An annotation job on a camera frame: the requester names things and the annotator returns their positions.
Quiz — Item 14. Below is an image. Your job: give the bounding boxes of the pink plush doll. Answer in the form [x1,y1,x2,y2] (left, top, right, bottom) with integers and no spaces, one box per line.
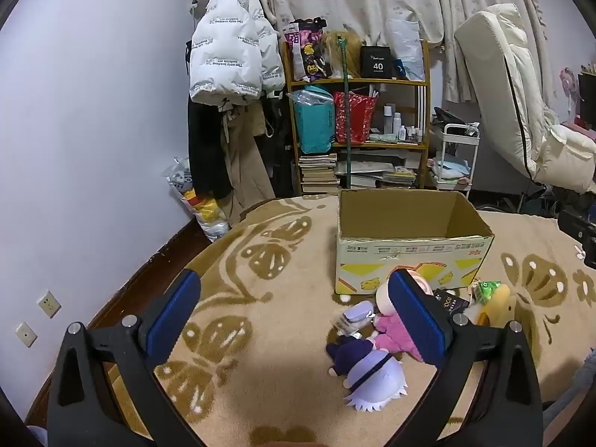
[370,267,438,364]

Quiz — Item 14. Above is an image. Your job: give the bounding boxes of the black box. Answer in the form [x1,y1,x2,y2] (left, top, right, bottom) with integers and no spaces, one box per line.
[360,45,396,78]

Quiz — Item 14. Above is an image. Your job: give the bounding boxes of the white plastic bag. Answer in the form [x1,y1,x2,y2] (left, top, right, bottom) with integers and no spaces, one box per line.
[386,19,426,81]

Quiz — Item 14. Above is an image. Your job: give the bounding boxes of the blond wig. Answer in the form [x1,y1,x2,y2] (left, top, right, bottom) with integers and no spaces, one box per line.
[323,31,361,77]

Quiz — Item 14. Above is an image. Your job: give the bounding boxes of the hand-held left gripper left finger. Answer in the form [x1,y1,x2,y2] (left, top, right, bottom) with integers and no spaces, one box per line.
[47,269,206,447]

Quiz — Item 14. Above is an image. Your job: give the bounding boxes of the purple plush doll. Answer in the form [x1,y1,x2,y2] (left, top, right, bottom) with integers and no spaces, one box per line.
[326,337,409,413]

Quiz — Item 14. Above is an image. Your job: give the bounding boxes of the pile of magazines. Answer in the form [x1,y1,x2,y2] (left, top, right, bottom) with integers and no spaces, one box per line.
[349,153,417,190]

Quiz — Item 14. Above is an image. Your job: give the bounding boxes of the white trolley cart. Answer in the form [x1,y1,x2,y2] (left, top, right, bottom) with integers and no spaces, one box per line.
[428,122,480,196]

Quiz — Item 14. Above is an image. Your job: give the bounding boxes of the red patterned bag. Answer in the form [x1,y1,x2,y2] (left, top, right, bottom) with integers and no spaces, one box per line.
[333,92,378,144]

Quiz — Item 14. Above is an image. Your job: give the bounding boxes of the black tissue packet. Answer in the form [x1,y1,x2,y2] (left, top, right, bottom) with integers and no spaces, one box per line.
[432,289,471,320]

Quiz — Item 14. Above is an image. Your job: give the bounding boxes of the white quilt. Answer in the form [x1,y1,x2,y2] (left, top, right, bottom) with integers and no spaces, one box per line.
[535,123,596,194]

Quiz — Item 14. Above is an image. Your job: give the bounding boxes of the lilac plush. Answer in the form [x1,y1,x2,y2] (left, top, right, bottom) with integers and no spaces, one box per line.
[333,302,377,336]

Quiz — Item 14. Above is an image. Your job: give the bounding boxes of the white puffer jacket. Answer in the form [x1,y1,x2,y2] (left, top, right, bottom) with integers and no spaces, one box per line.
[188,0,287,105]

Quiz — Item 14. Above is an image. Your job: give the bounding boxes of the black hanging trousers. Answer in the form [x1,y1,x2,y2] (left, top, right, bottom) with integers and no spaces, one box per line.
[187,88,234,199]

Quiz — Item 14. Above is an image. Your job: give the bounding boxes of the green pole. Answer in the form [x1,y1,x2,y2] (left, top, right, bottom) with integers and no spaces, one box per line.
[336,39,353,190]

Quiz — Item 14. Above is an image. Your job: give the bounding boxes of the white folded mattress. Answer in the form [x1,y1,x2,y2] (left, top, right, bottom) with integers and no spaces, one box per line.
[454,4,596,182]

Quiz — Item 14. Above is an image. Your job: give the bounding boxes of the teal bag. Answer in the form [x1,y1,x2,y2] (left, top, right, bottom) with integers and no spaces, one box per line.
[292,86,337,154]

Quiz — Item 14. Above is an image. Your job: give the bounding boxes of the clear bag of toys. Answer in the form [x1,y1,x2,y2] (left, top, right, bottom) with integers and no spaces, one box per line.
[163,156,231,243]

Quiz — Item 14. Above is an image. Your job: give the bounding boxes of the cardboard box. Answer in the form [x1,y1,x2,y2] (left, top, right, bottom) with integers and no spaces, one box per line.
[335,188,495,295]

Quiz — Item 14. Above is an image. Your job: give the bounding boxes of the row of cosmetic bottles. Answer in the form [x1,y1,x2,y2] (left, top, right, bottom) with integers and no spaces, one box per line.
[384,105,424,144]

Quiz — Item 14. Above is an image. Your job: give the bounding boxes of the black hanging garment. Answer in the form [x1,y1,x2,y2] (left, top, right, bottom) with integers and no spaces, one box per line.
[263,93,296,196]

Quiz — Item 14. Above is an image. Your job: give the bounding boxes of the beige hanging trousers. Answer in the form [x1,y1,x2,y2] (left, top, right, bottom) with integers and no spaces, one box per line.
[219,100,275,219]

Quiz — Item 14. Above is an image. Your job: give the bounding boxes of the white wall socket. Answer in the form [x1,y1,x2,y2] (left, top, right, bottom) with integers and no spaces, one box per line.
[14,321,38,348]
[37,290,61,318]

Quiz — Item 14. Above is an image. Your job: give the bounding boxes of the wooden shelf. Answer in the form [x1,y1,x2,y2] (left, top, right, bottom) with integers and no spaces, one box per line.
[279,39,431,196]

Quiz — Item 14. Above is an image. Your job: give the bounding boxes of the blue cloth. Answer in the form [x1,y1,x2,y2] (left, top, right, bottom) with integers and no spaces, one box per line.
[438,158,469,180]

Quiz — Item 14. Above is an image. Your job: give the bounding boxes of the pink black printed bag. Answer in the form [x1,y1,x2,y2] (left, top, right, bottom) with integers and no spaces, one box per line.
[284,19,329,80]

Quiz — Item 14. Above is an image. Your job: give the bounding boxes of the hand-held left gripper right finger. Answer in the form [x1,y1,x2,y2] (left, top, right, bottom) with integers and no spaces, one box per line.
[388,269,545,447]

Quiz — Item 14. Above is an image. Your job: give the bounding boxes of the green white packet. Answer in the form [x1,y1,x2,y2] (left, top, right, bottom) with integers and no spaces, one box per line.
[471,280,504,308]

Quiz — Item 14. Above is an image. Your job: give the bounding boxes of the yellow plush toy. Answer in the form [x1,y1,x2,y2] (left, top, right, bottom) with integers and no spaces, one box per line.
[477,286,517,329]

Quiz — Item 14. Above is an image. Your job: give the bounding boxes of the stack of books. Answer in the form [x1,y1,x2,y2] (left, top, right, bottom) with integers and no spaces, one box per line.
[298,153,340,195]

